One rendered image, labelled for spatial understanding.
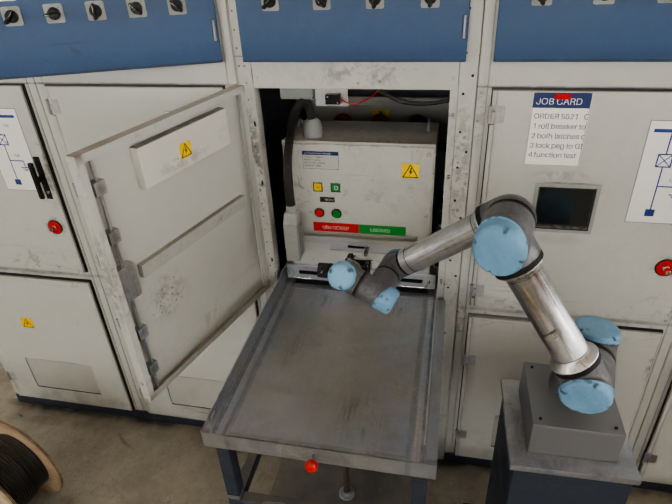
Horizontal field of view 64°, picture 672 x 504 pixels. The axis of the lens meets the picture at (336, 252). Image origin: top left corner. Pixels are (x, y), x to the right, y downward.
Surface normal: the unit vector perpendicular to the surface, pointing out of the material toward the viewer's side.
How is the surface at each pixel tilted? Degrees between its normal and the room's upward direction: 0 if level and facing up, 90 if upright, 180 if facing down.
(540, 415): 2
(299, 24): 90
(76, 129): 90
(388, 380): 0
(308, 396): 0
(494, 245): 85
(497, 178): 90
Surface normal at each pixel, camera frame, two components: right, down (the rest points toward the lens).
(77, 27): 0.16, 0.51
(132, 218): 0.89, 0.21
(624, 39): -0.20, 0.52
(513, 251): -0.53, 0.41
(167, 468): -0.04, -0.85
